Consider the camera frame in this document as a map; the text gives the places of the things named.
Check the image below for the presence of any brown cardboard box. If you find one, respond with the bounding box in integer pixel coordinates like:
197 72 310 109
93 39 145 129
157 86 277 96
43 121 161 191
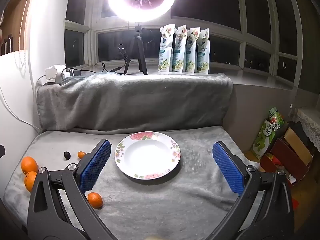
284 127 313 165

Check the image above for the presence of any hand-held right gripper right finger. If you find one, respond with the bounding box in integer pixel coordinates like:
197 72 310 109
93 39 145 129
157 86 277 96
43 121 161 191
205 141 295 240

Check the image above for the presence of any grey fleece blanket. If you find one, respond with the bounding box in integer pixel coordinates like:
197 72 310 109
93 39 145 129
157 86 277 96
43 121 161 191
4 72 260 240

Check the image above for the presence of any ring light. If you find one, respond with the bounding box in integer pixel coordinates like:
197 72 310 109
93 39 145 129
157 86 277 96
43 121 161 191
106 0 177 22

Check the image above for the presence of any red box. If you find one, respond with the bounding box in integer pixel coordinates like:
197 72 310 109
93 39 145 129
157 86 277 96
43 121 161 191
260 137 313 183

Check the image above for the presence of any floral white plate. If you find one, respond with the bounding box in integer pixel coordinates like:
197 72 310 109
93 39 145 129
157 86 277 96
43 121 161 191
114 131 181 180

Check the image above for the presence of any black tripod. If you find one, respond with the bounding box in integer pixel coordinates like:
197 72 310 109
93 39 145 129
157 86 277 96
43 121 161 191
124 22 148 75

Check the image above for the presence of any black cable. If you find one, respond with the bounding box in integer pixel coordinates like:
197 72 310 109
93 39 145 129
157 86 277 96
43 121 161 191
66 44 132 75

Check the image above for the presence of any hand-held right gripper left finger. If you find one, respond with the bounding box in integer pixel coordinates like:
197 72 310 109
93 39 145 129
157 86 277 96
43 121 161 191
27 139 118 240

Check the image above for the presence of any white lace cloth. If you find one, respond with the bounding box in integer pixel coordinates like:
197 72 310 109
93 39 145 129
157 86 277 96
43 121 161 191
291 106 320 152

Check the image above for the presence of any large orange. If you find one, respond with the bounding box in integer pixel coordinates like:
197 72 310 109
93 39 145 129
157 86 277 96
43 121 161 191
21 156 39 175
24 171 38 193

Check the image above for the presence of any small mandarin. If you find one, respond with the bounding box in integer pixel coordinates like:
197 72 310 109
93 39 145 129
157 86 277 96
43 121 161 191
87 192 103 209

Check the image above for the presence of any white power strip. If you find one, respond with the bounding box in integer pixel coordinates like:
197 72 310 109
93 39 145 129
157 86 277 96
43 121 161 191
45 65 67 85

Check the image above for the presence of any white bead string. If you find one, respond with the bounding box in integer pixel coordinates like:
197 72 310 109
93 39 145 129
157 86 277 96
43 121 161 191
15 0 35 68

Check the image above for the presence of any green printed packet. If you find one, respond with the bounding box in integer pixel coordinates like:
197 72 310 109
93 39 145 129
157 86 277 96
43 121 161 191
251 107 285 161

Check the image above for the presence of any white cable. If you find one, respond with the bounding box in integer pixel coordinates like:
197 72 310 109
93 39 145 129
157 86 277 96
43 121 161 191
0 85 40 132

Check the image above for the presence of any white window frame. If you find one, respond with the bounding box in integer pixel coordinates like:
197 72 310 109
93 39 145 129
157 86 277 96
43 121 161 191
64 0 304 90

